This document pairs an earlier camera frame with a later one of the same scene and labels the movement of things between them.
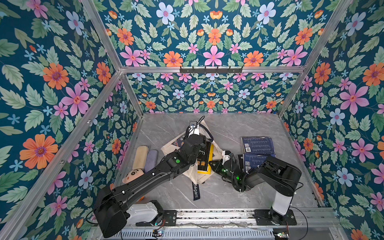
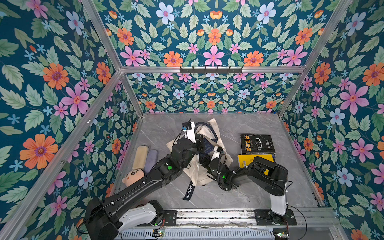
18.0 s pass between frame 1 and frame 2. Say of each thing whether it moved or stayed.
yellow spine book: moved
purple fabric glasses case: stayed
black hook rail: stayed
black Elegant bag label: moved
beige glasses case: stayed
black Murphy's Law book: moved
